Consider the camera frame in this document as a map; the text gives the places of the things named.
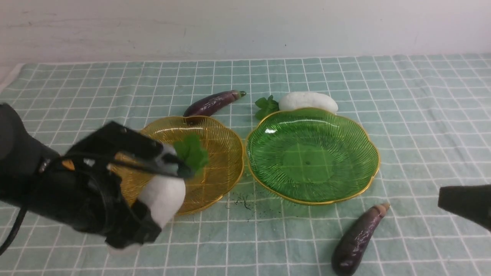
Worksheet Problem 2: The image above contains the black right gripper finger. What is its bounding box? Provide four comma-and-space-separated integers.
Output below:
438, 184, 491, 231

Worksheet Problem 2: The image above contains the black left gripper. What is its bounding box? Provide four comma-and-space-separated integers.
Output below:
29, 121, 194, 250

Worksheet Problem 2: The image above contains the white radish with leaves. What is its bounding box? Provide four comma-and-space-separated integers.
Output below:
107, 133, 210, 256
255, 92, 338, 120

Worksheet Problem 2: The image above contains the purple eggplant green stem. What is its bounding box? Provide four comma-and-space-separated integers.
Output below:
183, 90, 247, 117

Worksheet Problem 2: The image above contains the purple eggplant tan stem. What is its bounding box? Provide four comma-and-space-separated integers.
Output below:
331, 202, 390, 276

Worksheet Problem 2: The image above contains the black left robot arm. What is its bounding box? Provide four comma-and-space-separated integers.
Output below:
1, 103, 195, 253

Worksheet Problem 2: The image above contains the green checkered tablecloth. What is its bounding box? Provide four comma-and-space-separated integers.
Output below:
1, 54, 491, 276

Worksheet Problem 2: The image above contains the yellow ribbed plastic plate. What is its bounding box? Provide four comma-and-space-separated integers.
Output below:
111, 116, 244, 215

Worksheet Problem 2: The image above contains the green ribbed plastic plate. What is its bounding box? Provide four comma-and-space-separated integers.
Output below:
244, 108, 381, 205

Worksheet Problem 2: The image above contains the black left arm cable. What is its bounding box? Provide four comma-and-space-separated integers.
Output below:
0, 207, 27, 256

